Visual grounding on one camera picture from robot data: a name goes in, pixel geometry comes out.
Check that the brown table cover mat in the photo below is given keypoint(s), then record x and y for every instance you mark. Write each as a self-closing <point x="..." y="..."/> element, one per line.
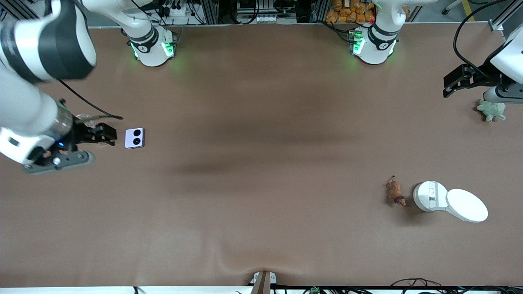
<point x="261" y="212"/>

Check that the green plush turtle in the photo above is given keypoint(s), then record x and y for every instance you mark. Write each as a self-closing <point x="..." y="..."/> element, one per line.
<point x="492" y="112"/>

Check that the clear plastic cup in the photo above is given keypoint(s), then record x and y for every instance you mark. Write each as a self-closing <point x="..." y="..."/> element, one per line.
<point x="86" y="117"/>

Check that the white power strip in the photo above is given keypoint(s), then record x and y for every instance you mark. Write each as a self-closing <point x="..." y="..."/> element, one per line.
<point x="179" y="11"/>

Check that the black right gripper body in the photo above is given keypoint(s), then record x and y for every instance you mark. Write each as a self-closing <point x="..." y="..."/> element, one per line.
<point x="82" y="133"/>

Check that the aluminium frame post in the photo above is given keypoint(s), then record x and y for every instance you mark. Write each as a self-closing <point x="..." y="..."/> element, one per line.
<point x="495" y="25"/>
<point x="209" y="10"/>

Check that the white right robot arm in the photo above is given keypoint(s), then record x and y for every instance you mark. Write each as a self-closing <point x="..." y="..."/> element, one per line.
<point x="41" y="41"/>

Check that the small brown lion statue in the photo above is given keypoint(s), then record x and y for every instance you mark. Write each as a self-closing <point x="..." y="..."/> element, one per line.
<point x="395" y="191"/>

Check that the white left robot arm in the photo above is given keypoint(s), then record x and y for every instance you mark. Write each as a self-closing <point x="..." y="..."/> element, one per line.
<point x="378" y="45"/>

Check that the white round lidded container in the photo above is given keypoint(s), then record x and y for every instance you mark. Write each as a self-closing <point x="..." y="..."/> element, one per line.
<point x="466" y="206"/>

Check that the orange plush toy pile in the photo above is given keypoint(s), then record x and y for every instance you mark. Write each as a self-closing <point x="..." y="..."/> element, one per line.
<point x="349" y="10"/>

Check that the white socket bar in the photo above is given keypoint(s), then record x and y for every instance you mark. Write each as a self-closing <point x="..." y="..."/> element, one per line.
<point x="265" y="18"/>

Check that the lavender flip phone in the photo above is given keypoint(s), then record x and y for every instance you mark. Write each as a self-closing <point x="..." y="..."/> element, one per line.
<point x="134" y="138"/>

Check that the camera mounting pole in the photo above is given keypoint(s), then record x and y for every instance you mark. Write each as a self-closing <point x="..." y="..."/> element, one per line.
<point x="262" y="283"/>

